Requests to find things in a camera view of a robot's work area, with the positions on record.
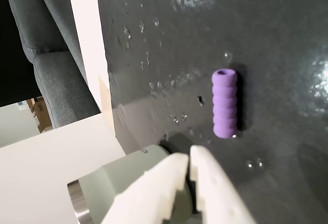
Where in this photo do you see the grey fabric chair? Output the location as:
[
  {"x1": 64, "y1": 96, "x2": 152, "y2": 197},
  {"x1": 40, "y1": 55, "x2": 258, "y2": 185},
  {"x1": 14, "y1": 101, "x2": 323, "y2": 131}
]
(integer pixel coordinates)
[{"x1": 6, "y1": 0, "x2": 101, "y2": 129}]

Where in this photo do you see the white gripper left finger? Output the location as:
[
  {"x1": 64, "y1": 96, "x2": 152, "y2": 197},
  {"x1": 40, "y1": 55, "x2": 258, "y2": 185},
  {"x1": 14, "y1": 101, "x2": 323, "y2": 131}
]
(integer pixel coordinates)
[{"x1": 101, "y1": 152, "x2": 190, "y2": 224}]

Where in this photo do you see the purple ribbed pen grip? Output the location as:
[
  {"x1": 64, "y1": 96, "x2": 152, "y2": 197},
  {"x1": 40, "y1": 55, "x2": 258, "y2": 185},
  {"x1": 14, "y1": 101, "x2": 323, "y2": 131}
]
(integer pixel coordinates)
[{"x1": 211, "y1": 68, "x2": 239, "y2": 139}]

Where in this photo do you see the pale green metal cup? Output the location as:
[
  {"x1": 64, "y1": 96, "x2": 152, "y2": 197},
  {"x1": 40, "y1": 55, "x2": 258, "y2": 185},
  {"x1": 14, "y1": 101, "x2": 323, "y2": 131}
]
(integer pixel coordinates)
[{"x1": 67, "y1": 144, "x2": 201, "y2": 224}]

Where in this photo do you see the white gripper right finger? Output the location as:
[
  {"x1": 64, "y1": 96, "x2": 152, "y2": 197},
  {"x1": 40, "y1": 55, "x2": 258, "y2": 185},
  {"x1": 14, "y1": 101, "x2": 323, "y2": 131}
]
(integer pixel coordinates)
[{"x1": 189, "y1": 145, "x2": 258, "y2": 224}]

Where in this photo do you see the black plastic table mat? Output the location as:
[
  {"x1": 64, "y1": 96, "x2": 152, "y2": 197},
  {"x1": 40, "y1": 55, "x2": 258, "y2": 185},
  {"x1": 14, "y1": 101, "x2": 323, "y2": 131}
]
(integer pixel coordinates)
[{"x1": 94, "y1": 0, "x2": 328, "y2": 224}]

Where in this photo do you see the brown cardboard box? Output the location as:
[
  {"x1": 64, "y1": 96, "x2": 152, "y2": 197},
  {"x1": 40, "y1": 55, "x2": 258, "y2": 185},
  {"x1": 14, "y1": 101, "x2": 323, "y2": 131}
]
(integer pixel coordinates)
[{"x1": 26, "y1": 96, "x2": 54, "y2": 134}]

